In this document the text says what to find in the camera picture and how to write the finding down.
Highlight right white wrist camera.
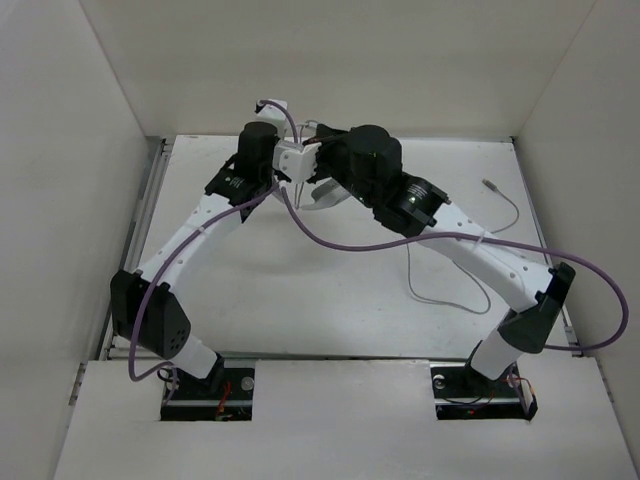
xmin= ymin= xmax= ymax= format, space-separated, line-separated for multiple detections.
xmin=272 ymin=140 xmax=320 ymax=183

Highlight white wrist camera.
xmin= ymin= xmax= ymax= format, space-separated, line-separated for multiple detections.
xmin=254 ymin=99 xmax=289 ymax=137
xmin=272 ymin=140 xmax=320 ymax=183

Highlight purple cable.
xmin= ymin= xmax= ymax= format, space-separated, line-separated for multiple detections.
xmin=128 ymin=100 xmax=298 ymax=382
xmin=280 ymin=187 xmax=630 ymax=351

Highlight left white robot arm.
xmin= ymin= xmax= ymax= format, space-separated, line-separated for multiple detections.
xmin=110 ymin=121 xmax=279 ymax=397

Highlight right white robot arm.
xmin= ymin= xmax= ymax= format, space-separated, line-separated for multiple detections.
xmin=306 ymin=125 xmax=575 ymax=394

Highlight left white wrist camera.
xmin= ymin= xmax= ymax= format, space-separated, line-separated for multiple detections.
xmin=254 ymin=99 xmax=289 ymax=137

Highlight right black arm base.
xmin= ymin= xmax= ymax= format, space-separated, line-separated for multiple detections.
xmin=430 ymin=363 xmax=539 ymax=422

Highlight white grey headphones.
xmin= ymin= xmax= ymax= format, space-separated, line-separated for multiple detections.
xmin=269 ymin=119 xmax=354 ymax=211

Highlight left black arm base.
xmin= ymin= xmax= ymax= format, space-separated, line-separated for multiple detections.
xmin=157 ymin=358 xmax=256 ymax=422

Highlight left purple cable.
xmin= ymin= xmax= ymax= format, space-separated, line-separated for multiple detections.
xmin=128 ymin=100 xmax=298 ymax=382

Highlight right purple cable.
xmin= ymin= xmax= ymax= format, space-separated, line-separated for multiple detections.
xmin=280 ymin=187 xmax=630 ymax=351

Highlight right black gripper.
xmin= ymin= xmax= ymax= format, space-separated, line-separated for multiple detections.
xmin=304 ymin=120 xmax=378 ymax=208

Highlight aluminium side rail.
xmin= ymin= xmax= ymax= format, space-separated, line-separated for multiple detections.
xmin=97 ymin=136 xmax=174 ymax=359

